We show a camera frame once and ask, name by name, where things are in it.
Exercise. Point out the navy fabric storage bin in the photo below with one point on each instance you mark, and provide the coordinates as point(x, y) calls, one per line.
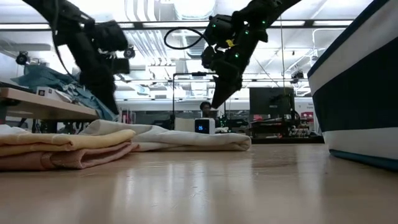
point(357, 93)

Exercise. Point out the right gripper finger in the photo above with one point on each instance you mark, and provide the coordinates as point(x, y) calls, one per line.
point(224, 95)

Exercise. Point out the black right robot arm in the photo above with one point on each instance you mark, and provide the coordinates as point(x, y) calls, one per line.
point(264, 12)

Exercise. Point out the wooden workbench grey frame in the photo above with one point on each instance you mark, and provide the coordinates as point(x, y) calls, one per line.
point(46, 107)

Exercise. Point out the teal cloth pile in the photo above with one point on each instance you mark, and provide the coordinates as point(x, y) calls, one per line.
point(46, 77)

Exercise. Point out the yellow checked towel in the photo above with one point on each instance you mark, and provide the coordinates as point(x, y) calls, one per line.
point(77, 141)

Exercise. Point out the white rectangular box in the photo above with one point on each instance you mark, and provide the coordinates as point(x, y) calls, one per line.
point(184, 124)

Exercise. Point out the black computer monitor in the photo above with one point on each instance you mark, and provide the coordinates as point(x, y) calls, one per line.
point(270, 102)

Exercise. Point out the black metal stand frame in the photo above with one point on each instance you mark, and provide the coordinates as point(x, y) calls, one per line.
point(192, 74)

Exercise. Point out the black ceiling camera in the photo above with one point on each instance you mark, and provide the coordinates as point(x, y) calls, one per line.
point(130, 53)
point(21, 58)

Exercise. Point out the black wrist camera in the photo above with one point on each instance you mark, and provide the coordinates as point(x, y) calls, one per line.
point(119, 66)
point(209, 57)

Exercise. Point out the small white box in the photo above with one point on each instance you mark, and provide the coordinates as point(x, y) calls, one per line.
point(49, 92)

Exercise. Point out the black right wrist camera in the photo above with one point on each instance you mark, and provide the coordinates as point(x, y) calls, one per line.
point(209, 57)

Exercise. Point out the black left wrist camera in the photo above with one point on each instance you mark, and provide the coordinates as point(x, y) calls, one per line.
point(119, 66)

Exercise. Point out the white waffle towel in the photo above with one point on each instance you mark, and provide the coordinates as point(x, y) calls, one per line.
point(186, 138)

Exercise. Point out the small white timer device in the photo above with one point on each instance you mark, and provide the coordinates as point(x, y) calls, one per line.
point(205, 127)

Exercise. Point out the person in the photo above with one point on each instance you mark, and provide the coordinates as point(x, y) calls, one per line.
point(205, 109)

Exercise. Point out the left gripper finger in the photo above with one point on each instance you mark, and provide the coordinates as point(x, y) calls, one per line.
point(110, 101)

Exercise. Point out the pink towel with white stripes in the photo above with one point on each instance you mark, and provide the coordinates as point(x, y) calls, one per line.
point(62, 160)

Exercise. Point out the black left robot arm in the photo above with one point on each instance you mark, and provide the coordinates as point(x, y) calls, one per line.
point(71, 21)

